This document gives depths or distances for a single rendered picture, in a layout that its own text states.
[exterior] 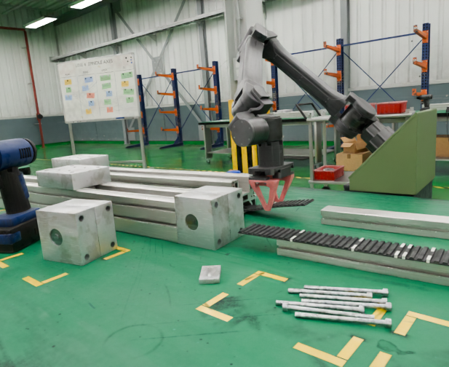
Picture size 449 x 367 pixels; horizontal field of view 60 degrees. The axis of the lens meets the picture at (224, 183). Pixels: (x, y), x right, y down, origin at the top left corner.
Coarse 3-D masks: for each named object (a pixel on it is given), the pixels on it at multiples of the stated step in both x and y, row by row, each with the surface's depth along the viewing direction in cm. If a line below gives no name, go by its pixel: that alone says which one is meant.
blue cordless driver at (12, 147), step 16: (0, 144) 77; (16, 144) 80; (32, 144) 85; (0, 160) 76; (16, 160) 80; (32, 160) 85; (0, 176) 78; (16, 176) 81; (0, 192) 80; (16, 192) 81; (16, 208) 81; (32, 208) 85; (0, 224) 78; (16, 224) 79; (32, 224) 82; (0, 240) 77; (16, 240) 78; (32, 240) 82
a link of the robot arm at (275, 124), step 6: (258, 114) 83; (264, 114) 85; (270, 114) 86; (270, 120) 84; (276, 120) 84; (270, 126) 84; (276, 126) 84; (270, 132) 84; (276, 132) 84; (270, 138) 84; (276, 138) 84; (282, 138) 86; (270, 144) 86
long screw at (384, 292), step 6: (306, 288) 53; (312, 288) 53; (318, 288) 53; (324, 288) 52; (330, 288) 52; (336, 288) 52; (342, 288) 52; (348, 288) 52; (354, 288) 51; (360, 288) 51; (384, 288) 50; (384, 294) 50
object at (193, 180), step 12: (120, 168) 124; (132, 168) 122; (120, 180) 114; (132, 180) 109; (144, 180) 107; (156, 180) 104; (168, 180) 101; (180, 180) 99; (192, 180) 96; (204, 180) 94; (216, 180) 92; (228, 180) 91; (240, 180) 97; (252, 192) 97; (252, 204) 97
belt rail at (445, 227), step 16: (336, 208) 81; (352, 208) 80; (336, 224) 80; (352, 224) 78; (368, 224) 76; (384, 224) 74; (400, 224) 73; (416, 224) 70; (432, 224) 69; (448, 224) 67
